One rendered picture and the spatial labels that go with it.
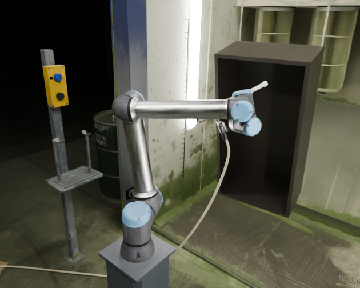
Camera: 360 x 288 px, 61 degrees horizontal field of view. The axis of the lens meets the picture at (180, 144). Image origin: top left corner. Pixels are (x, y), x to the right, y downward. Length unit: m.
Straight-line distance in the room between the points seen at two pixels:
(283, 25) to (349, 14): 0.57
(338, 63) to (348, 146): 0.80
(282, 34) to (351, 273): 2.18
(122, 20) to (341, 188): 2.43
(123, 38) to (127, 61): 0.16
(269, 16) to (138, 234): 2.41
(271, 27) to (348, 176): 1.60
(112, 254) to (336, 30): 2.51
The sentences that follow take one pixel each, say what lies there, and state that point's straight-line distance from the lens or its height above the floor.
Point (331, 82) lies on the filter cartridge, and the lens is 3.11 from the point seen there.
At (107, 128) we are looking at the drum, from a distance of 3.06.
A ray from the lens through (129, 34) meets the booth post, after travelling 2.23.
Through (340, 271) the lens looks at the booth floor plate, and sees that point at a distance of 2.87.
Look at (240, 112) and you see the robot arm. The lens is 1.29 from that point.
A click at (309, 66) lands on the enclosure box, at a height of 1.61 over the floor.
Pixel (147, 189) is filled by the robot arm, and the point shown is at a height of 0.96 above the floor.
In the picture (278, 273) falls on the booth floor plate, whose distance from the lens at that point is 2.65.
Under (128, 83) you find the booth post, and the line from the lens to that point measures 2.27.
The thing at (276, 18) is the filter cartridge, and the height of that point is 1.87.
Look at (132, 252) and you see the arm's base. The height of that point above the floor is 0.70.
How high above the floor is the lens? 1.83
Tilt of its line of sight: 22 degrees down
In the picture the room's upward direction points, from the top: 2 degrees clockwise
